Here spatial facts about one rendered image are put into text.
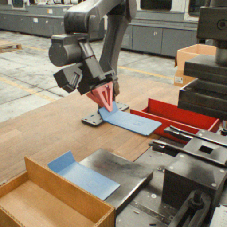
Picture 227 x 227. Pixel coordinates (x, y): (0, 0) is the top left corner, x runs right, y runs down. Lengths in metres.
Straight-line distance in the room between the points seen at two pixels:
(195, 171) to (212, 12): 0.28
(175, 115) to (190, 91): 0.42
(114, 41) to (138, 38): 5.24
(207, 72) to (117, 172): 0.30
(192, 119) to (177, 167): 0.36
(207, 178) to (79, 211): 0.25
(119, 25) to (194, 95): 0.47
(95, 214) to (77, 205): 0.05
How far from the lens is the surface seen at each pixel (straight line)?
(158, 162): 0.67
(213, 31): 0.45
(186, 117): 0.86
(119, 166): 0.61
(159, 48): 5.80
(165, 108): 0.88
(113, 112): 0.70
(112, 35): 0.85
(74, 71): 0.63
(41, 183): 0.59
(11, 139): 0.81
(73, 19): 0.67
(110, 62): 0.82
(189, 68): 0.48
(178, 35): 5.54
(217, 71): 0.47
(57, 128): 0.83
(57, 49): 0.62
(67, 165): 0.62
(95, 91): 0.66
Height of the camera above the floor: 1.29
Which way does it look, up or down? 25 degrees down
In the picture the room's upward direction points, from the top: straight up
